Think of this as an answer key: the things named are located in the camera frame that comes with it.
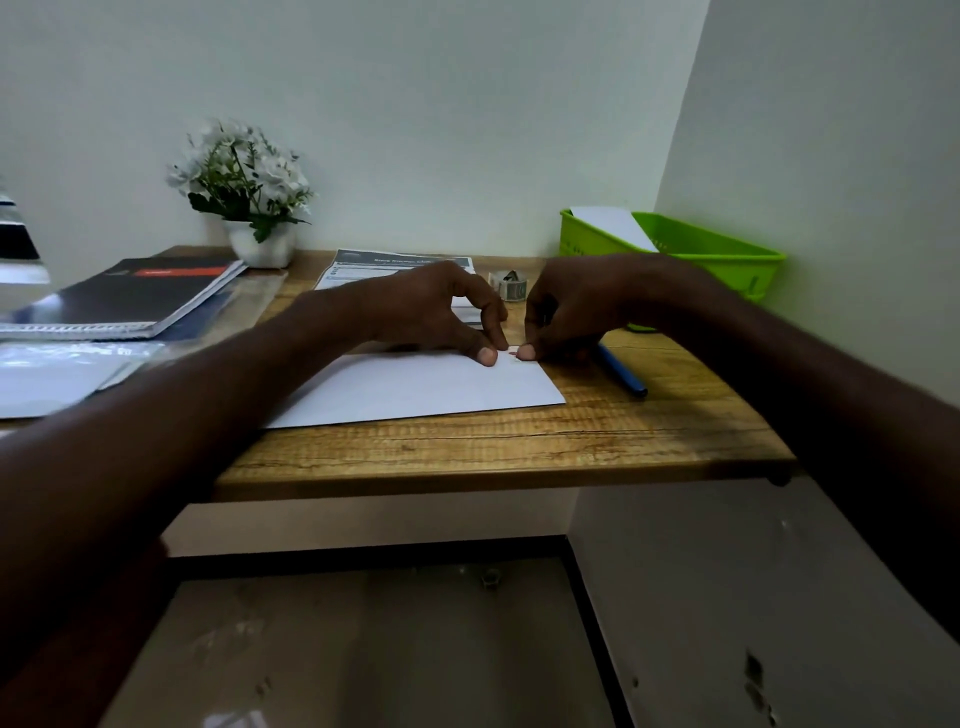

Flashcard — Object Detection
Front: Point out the person's right hand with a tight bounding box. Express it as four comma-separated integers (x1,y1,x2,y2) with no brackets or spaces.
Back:
515,254,663,364

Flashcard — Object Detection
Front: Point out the person's left hand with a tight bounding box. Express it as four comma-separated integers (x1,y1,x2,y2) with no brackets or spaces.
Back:
350,260,511,370

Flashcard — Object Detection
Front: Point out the grey lined printed document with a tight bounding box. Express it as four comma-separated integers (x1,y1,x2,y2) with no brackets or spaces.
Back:
312,248,486,328

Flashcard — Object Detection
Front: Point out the white envelope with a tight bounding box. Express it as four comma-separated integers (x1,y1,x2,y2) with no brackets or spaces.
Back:
265,347,568,431
567,205,661,255

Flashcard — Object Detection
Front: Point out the green plastic basket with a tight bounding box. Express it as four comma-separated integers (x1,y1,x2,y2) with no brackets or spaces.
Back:
557,207,790,334

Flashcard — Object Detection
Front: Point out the clear plastic sleeve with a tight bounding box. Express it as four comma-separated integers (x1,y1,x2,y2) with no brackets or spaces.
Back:
0,269,289,421

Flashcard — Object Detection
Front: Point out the stack of white envelopes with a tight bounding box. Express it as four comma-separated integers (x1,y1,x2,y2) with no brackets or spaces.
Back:
0,357,155,421

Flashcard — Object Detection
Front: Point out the person's right forearm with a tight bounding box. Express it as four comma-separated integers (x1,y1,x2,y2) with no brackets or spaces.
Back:
637,254,960,616

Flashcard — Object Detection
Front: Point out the person's left forearm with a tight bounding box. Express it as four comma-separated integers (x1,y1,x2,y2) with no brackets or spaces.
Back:
0,288,376,728

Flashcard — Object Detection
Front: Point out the blue pen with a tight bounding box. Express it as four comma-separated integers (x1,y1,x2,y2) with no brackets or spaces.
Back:
595,340,650,401

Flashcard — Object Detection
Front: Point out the white flower plant in pot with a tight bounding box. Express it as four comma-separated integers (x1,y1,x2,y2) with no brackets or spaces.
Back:
165,117,316,271

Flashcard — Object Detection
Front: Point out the blue book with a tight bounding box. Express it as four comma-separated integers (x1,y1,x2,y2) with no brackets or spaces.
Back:
159,288,239,343

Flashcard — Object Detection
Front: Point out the black spiral notebook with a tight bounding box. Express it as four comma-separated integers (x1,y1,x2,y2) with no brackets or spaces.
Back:
0,255,250,342

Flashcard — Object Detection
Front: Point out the black window grille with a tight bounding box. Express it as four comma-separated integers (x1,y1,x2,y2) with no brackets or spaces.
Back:
0,191,40,263

